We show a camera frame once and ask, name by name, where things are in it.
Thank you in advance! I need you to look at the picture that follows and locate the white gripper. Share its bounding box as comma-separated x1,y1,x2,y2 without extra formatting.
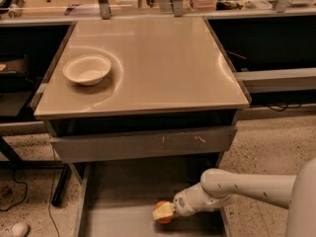
151,190,200,221

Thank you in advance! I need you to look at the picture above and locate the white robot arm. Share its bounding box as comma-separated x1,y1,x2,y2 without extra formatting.
152,159,316,237

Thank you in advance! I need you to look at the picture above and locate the open grey middle drawer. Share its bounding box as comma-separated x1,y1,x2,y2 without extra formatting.
73,155,231,237

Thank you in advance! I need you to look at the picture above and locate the grey drawer cabinet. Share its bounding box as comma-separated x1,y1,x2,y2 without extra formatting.
30,16,253,237

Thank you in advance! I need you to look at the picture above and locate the grey top drawer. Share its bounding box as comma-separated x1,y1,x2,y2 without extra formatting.
50,125,237,163

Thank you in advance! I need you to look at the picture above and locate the black table leg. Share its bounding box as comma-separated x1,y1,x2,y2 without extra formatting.
51,164,71,207

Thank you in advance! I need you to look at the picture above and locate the white sneaker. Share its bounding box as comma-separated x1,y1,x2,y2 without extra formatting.
0,222,30,237

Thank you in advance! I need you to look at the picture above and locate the white paper bowl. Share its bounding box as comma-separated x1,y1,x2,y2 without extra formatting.
63,54,112,86

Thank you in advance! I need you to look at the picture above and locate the black floor cable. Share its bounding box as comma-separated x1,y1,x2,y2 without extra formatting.
0,148,60,237

